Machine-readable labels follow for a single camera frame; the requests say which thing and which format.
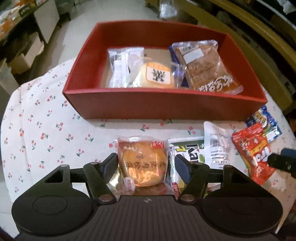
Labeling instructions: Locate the red chips bag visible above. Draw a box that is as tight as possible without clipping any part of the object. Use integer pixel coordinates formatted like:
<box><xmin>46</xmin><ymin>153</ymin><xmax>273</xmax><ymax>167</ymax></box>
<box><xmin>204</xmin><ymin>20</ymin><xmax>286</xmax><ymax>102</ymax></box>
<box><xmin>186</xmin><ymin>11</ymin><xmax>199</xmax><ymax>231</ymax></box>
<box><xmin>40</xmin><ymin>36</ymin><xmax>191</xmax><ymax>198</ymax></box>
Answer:
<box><xmin>232</xmin><ymin>123</ymin><xmax>275</xmax><ymax>185</ymax></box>

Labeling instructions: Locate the orange mooncake packet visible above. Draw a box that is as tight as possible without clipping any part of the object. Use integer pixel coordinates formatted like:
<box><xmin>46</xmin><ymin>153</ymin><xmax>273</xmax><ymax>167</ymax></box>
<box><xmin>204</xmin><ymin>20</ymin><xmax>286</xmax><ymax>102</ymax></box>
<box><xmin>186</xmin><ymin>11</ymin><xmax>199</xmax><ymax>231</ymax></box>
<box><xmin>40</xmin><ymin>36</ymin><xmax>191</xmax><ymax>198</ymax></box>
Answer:
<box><xmin>116</xmin><ymin>136</ymin><xmax>168</xmax><ymax>193</ymax></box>

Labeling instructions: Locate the blue snack bag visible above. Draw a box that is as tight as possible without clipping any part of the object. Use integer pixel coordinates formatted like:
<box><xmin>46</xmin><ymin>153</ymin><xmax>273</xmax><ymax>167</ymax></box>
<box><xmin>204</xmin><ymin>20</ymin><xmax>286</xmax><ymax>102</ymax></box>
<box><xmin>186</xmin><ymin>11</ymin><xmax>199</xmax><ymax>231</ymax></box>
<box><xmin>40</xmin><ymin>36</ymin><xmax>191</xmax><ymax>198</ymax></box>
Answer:
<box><xmin>245</xmin><ymin>105</ymin><xmax>282</xmax><ymax>143</ymax></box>

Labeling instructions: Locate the white round bun packet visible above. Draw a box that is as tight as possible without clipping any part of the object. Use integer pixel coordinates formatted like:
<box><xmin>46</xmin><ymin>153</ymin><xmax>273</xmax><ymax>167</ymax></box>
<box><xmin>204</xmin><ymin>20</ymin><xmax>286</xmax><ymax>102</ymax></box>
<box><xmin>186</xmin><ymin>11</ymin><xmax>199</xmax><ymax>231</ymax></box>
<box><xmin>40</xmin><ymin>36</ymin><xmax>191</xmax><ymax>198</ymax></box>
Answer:
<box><xmin>129</xmin><ymin>61</ymin><xmax>185</xmax><ymax>89</ymax></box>

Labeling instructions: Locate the brown pastry clear packet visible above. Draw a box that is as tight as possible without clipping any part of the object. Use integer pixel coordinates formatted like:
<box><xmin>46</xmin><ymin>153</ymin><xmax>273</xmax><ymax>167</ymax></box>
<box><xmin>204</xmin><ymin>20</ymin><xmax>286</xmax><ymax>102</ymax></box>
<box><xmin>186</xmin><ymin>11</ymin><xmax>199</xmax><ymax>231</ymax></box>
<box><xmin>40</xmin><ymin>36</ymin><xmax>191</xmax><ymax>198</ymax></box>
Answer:
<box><xmin>171</xmin><ymin>40</ymin><xmax>243</xmax><ymax>95</ymax></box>

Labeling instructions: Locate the gold foil snack packet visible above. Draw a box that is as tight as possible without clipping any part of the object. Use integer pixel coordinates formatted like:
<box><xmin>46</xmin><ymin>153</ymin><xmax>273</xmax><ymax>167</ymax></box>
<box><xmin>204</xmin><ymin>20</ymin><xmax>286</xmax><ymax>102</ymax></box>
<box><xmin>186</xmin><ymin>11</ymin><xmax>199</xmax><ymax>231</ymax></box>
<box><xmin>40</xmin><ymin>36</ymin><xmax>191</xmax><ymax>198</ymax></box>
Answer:
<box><xmin>107</xmin><ymin>167</ymin><xmax>125</xmax><ymax>199</ymax></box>

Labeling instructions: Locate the Kaprons wafer packet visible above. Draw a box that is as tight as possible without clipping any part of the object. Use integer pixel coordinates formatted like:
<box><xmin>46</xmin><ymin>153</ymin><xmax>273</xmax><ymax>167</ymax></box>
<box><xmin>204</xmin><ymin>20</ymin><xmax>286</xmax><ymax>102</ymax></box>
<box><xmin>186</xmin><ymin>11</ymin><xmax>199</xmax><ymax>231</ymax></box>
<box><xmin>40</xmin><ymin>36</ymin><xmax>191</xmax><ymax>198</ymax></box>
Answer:
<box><xmin>167</xmin><ymin>136</ymin><xmax>205</xmax><ymax>198</ymax></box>

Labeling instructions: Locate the white pouch snack packet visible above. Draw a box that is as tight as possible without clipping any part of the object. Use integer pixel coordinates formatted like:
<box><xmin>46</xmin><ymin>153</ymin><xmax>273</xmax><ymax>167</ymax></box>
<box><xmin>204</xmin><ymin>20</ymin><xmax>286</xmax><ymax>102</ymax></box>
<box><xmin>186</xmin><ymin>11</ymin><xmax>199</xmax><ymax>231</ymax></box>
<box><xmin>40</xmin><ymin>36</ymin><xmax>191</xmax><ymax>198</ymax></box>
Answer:
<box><xmin>204</xmin><ymin>121</ymin><xmax>231</xmax><ymax>169</ymax></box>

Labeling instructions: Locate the cherry print tablecloth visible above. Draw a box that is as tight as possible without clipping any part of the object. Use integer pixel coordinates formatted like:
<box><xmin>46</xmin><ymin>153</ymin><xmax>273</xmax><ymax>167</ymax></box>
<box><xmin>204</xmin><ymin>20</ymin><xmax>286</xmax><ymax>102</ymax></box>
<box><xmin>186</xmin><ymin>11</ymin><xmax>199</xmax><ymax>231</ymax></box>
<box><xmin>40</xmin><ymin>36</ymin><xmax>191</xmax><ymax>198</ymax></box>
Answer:
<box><xmin>0</xmin><ymin>58</ymin><xmax>293</xmax><ymax>227</ymax></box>

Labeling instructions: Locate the red cardboard box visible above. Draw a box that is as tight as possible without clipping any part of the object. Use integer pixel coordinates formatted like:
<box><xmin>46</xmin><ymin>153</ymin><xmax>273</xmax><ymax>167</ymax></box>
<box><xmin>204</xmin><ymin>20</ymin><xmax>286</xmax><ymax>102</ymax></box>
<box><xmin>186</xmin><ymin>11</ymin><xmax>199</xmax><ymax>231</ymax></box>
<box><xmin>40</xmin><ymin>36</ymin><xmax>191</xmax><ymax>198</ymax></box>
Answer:
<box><xmin>63</xmin><ymin>21</ymin><xmax>267</xmax><ymax>121</ymax></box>

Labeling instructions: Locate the dark blue packet in box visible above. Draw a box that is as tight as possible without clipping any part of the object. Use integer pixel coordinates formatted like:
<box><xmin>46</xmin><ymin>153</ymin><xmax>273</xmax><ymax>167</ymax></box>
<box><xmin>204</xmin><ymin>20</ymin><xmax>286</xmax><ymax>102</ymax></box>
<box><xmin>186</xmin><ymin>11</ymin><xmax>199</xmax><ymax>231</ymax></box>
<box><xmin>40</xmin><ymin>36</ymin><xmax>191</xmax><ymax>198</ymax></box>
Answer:
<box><xmin>169</xmin><ymin>45</ymin><xmax>189</xmax><ymax>88</ymax></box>

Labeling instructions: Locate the white wrapper in box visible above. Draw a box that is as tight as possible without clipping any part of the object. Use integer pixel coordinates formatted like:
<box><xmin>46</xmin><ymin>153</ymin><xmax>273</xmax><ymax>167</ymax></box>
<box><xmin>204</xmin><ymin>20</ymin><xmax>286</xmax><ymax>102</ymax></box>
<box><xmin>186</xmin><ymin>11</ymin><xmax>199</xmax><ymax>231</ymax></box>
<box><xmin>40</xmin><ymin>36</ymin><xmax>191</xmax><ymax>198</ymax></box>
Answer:
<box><xmin>108</xmin><ymin>47</ymin><xmax>144</xmax><ymax>88</ymax></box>

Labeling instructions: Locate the white cardboard box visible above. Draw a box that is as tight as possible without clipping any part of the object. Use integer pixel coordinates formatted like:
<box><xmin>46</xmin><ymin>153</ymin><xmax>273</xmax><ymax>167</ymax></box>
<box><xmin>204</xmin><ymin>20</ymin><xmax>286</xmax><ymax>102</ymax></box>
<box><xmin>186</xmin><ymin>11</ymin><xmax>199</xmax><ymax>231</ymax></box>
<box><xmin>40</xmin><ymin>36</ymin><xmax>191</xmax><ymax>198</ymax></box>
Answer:
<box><xmin>8</xmin><ymin>32</ymin><xmax>44</xmax><ymax>75</ymax></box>

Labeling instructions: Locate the cluttered side shelf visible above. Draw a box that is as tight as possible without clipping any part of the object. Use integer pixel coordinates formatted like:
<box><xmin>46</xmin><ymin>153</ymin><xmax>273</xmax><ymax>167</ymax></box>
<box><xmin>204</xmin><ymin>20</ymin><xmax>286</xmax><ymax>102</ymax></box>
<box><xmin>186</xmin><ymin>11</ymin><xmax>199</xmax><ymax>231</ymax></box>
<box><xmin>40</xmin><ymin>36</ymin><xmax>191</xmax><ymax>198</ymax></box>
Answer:
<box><xmin>1</xmin><ymin>1</ymin><xmax>48</xmax><ymax>61</ymax></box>

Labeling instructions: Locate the wooden bench frame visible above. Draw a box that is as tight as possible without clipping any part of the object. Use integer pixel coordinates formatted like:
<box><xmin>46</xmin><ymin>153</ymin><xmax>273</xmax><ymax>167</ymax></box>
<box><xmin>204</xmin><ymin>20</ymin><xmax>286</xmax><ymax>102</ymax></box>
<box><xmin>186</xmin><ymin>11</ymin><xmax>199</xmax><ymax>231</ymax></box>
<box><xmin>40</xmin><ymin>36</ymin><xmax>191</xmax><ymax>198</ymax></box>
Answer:
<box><xmin>182</xmin><ymin>0</ymin><xmax>296</xmax><ymax>112</ymax></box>

